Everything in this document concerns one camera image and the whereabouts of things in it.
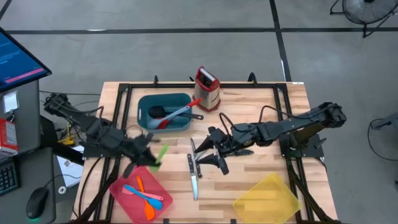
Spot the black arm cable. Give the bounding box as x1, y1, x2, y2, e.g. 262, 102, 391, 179
218, 105, 301, 131
77, 104, 107, 119

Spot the red translucent plastic tray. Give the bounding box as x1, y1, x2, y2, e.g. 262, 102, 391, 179
108, 165, 174, 224

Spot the teal plastic bin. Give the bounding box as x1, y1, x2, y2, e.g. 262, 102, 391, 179
137, 92, 193, 132

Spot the pink silicone spatula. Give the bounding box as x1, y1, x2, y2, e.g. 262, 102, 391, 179
121, 185, 164, 202

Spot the long serrated knife black handle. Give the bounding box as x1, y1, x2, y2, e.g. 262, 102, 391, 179
187, 153, 199, 201

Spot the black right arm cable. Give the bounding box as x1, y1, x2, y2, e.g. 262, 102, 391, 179
218, 105, 301, 131

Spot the black floor cable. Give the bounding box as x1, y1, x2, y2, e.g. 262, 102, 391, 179
368, 118, 398, 162

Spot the white paper label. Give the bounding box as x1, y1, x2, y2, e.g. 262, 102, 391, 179
2, 90, 20, 114

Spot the grey cabinet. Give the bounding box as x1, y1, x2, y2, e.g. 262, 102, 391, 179
0, 79, 42, 156

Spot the black-bladed paring knife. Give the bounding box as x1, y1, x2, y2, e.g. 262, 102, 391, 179
228, 148, 254, 157

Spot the green silicone spatula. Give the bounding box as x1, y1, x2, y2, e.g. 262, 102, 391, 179
148, 143, 170, 173

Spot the grey desk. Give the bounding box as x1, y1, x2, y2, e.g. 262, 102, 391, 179
0, 146, 57, 224

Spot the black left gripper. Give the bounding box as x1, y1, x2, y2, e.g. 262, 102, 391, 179
119, 132, 159, 179

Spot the monitor with blue screen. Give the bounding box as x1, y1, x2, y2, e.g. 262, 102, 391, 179
0, 26, 52, 93

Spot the blue silicone spatula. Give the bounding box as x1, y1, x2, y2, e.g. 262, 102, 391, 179
123, 184, 164, 212

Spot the yellow translucent plastic tray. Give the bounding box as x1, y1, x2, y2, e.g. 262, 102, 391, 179
233, 172, 302, 224

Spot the yellow clamp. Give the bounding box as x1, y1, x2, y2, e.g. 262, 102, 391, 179
57, 123, 76, 147

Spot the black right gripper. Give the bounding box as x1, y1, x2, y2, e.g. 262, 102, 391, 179
195, 124, 252, 176

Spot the grey chair base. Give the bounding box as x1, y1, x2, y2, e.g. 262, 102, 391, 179
371, 111, 398, 132

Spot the orange silicone spatula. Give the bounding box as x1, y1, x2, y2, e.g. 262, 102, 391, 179
136, 175, 156, 222

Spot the black keyboard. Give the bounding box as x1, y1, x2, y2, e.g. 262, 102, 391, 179
0, 158, 20, 197

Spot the black floor fan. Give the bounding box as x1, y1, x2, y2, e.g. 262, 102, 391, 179
329, 0, 398, 39

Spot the black ladle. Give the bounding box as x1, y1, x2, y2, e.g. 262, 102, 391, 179
147, 105, 205, 121

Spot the white paper sheet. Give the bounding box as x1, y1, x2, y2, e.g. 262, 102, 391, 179
57, 146, 84, 189

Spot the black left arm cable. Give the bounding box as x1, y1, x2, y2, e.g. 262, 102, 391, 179
77, 104, 107, 119

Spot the black metal table frame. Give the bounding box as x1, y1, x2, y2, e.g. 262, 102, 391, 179
71, 73, 343, 224

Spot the black computer mouse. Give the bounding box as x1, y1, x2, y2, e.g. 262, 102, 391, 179
25, 187, 50, 220

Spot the steel box grater red handle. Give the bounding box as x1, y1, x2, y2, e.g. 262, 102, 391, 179
192, 65, 221, 112

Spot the blue-grey silicone spoon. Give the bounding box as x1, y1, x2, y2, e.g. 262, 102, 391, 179
147, 105, 191, 130

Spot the red box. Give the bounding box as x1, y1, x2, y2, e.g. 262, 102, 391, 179
0, 118, 19, 156

